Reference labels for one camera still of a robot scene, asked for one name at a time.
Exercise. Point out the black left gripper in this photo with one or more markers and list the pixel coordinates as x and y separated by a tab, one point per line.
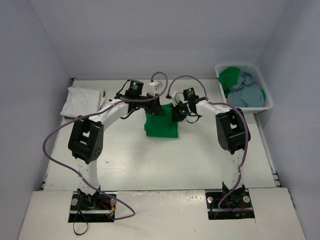
155	107

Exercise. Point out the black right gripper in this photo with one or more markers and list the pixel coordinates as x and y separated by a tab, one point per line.
179	113

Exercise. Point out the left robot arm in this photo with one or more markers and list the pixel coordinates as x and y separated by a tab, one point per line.
87	135

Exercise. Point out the white plastic laundry basket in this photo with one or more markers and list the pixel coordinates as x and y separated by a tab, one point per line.
257	79

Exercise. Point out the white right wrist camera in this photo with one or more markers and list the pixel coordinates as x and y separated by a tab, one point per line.
172	95

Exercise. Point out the white t-shirt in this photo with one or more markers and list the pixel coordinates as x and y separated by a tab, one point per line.
81	101

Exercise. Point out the green t-shirt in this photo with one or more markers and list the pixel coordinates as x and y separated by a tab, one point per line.
157	126

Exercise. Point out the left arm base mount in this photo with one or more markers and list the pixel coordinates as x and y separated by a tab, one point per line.
101	211

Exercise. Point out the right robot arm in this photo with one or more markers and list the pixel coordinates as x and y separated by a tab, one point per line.
232	131

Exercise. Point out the light blue t-shirt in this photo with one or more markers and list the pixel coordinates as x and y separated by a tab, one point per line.
245	93

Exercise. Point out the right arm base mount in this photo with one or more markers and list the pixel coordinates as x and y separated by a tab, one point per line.
236	206

